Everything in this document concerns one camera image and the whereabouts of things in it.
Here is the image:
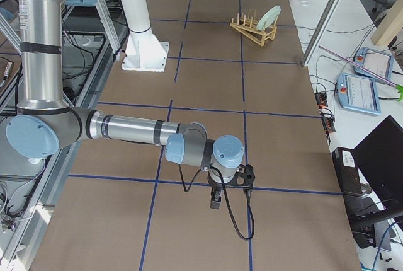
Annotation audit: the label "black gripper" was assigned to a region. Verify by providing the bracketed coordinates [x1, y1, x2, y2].
[208, 164, 254, 210]

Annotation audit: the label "light green round plate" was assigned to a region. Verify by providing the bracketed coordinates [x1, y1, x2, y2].
[256, 5, 281, 31]

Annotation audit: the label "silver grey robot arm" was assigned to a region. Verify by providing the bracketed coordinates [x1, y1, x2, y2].
[6, 0, 255, 209]

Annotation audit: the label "wooden dish rack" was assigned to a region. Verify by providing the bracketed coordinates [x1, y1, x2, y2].
[230, 13, 278, 47]

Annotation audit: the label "black computer box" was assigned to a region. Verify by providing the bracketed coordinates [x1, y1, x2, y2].
[332, 147, 362, 197]

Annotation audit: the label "black orange connector box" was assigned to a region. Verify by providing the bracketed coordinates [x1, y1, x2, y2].
[315, 91, 328, 108]

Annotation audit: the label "black laptop monitor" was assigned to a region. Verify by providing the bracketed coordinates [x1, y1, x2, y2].
[352, 115, 402, 208]

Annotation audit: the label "lower teach pendant tablet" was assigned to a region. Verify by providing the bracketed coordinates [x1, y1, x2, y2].
[337, 73, 381, 115]

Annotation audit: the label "teach pendant tablet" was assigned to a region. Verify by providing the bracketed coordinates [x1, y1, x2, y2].
[353, 47, 393, 80]
[337, 73, 381, 115]

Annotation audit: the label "upper teach pendant tablet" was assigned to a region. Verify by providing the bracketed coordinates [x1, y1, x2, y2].
[353, 47, 393, 80]

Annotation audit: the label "metal rod with green tip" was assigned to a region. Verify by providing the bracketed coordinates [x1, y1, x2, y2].
[318, 45, 403, 101]

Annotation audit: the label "wooden beam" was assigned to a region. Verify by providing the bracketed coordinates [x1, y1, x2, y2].
[371, 0, 403, 46]

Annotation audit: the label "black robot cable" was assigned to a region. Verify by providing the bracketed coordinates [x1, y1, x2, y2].
[178, 163, 256, 241]

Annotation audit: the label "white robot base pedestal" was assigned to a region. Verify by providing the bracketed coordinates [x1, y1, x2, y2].
[121, 0, 169, 72]

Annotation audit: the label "aluminium frame post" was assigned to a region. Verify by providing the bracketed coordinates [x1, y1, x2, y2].
[302, 0, 340, 66]

